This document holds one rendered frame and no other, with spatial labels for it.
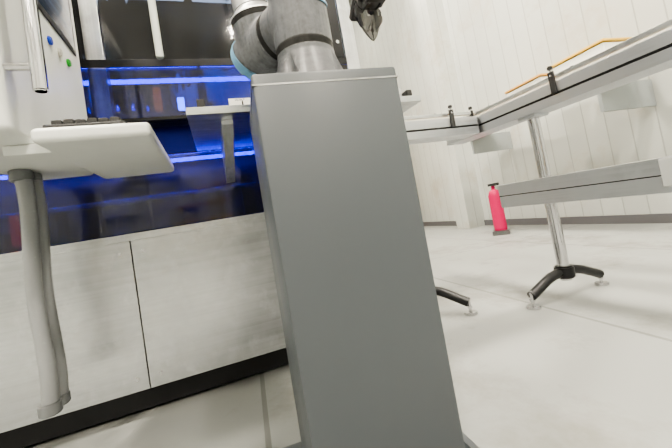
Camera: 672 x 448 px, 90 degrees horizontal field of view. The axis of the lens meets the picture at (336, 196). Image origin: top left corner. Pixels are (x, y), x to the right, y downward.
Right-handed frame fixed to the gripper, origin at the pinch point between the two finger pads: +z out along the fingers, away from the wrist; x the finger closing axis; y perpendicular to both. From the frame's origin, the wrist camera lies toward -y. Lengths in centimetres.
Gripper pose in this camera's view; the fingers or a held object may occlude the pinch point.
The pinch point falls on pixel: (371, 37)
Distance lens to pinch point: 122.3
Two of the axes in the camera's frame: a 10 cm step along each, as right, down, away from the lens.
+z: 1.7, 9.8, -0.5
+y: 3.2, -1.0, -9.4
